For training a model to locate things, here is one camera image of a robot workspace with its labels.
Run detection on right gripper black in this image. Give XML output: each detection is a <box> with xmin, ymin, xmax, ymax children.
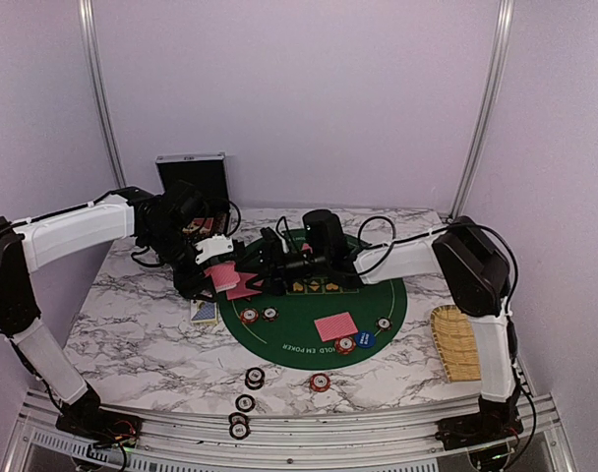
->
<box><xmin>234</xmin><ymin>243</ymin><xmax>329</xmax><ymax>297</ymax></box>

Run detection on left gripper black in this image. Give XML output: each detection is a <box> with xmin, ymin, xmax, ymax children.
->
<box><xmin>142</xmin><ymin>224</ymin><xmax>218</xmax><ymax>303</ymax></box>

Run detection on red-backed playing card deck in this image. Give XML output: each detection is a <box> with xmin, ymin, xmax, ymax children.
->
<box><xmin>208</xmin><ymin>262</ymin><xmax>240</xmax><ymax>293</ymax></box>

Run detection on dealt red-backed cards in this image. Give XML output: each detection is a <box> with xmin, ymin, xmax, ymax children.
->
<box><xmin>226</xmin><ymin>286</ymin><xmax>262</xmax><ymax>301</ymax></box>

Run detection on dark chips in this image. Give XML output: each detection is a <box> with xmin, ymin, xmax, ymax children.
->
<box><xmin>263</xmin><ymin>307</ymin><xmax>279</xmax><ymax>322</ymax></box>

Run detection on small orange chip pile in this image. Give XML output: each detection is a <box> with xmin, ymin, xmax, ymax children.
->
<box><xmin>239</xmin><ymin>308</ymin><xmax>260</xmax><ymax>325</ymax></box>
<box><xmin>334</xmin><ymin>336</ymin><xmax>356</xmax><ymax>355</ymax></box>

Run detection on dark brown chip stack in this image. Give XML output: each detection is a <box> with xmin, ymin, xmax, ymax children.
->
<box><xmin>245</xmin><ymin>367</ymin><xmax>266</xmax><ymax>390</ymax></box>

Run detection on blue small blind button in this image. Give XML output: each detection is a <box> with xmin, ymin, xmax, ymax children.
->
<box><xmin>354</xmin><ymin>330</ymin><xmax>377</xmax><ymax>349</ymax></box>

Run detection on orange red chip stack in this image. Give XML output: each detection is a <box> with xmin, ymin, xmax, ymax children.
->
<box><xmin>309</xmin><ymin>373</ymin><xmax>330</xmax><ymax>392</ymax></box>

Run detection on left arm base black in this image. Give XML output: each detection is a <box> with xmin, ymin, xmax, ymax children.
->
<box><xmin>56</xmin><ymin>385</ymin><xmax>143</xmax><ymax>445</ymax></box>

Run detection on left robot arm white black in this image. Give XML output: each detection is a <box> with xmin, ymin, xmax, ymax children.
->
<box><xmin>0</xmin><ymin>182</ymin><xmax>233</xmax><ymax>438</ymax></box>

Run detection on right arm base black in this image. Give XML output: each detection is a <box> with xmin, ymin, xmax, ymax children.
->
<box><xmin>435</xmin><ymin>390</ymin><xmax>524</xmax><ymax>450</ymax></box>

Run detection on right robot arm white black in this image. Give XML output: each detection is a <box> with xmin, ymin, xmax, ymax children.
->
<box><xmin>237</xmin><ymin>207</ymin><xmax>518</xmax><ymax>441</ymax></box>

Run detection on playing card box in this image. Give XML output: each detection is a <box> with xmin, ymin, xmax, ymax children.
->
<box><xmin>190</xmin><ymin>300</ymin><xmax>218</xmax><ymax>325</ymax></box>

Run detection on card deck box in case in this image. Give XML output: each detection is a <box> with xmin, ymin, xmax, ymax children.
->
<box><xmin>183</xmin><ymin>217</ymin><xmax>214</xmax><ymax>236</ymax></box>

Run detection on right chip row in case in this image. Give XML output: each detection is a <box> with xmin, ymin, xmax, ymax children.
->
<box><xmin>213</xmin><ymin>211</ymin><xmax>230</xmax><ymax>235</ymax></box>

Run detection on round green poker mat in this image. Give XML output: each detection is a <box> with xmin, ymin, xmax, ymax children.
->
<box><xmin>218</xmin><ymin>276</ymin><xmax>408</xmax><ymax>371</ymax></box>

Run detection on aluminium poker case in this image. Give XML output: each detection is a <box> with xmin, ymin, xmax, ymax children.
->
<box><xmin>155</xmin><ymin>151</ymin><xmax>231</xmax><ymax>241</ymax></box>

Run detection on fallen dark chip on table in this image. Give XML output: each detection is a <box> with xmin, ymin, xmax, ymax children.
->
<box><xmin>234</xmin><ymin>394</ymin><xmax>256</xmax><ymax>413</ymax></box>

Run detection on woven bamboo tray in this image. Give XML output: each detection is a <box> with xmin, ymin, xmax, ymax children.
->
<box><xmin>431</xmin><ymin>305</ymin><xmax>481</xmax><ymax>383</ymax></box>

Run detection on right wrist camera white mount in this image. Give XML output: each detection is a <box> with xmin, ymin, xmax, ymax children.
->
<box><xmin>261</xmin><ymin>227</ymin><xmax>287</xmax><ymax>254</ymax></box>

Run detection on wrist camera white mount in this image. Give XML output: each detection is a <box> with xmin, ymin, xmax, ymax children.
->
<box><xmin>261</xmin><ymin>227</ymin><xmax>287</xmax><ymax>254</ymax></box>
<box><xmin>194</xmin><ymin>235</ymin><xmax>234</xmax><ymax>265</ymax></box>

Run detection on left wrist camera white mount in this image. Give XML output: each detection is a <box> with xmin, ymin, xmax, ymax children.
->
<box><xmin>194</xmin><ymin>235</ymin><xmax>234</xmax><ymax>265</ymax></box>

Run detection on fallen dark chip lower rail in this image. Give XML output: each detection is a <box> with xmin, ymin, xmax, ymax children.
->
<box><xmin>229</xmin><ymin>422</ymin><xmax>251</xmax><ymax>441</ymax></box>

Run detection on front aluminium rail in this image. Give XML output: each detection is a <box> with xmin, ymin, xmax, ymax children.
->
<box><xmin>3</xmin><ymin>392</ymin><xmax>575</xmax><ymax>472</ymax></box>

